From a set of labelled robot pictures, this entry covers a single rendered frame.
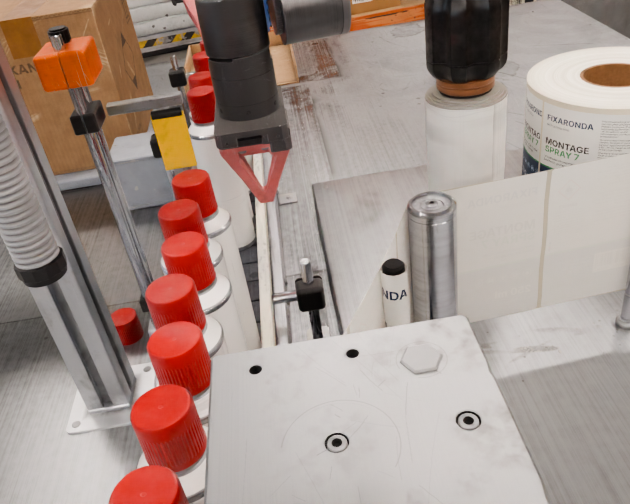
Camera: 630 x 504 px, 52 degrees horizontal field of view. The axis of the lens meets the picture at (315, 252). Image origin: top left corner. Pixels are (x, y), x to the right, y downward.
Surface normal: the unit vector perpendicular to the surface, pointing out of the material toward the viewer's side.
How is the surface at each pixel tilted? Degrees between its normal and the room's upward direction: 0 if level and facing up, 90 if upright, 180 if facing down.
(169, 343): 3
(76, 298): 90
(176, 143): 90
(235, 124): 1
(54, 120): 90
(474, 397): 0
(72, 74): 90
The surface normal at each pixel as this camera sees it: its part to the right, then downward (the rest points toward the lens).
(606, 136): -0.37, 0.56
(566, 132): -0.77, 0.44
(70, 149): 0.11, 0.55
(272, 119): -0.12, -0.82
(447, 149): -0.57, 0.54
